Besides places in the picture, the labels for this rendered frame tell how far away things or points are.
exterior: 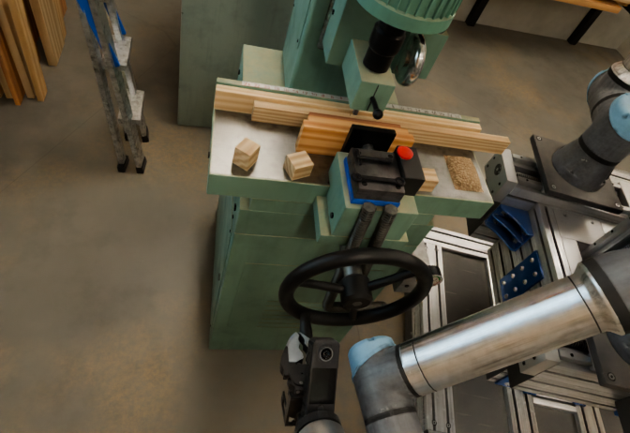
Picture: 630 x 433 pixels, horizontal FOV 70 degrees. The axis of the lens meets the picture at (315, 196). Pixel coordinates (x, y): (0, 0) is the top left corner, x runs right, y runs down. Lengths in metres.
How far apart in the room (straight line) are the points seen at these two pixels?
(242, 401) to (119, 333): 0.46
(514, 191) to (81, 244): 1.45
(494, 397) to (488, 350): 1.04
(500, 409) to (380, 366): 1.03
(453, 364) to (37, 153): 1.82
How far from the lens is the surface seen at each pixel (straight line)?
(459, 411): 1.60
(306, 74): 1.12
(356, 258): 0.74
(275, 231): 0.99
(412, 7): 0.76
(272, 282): 1.19
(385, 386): 0.68
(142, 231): 1.84
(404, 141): 0.94
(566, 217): 1.46
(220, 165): 0.86
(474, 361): 0.65
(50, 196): 1.98
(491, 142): 1.13
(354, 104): 0.89
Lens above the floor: 1.54
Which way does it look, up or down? 49 degrees down
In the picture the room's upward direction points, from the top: 23 degrees clockwise
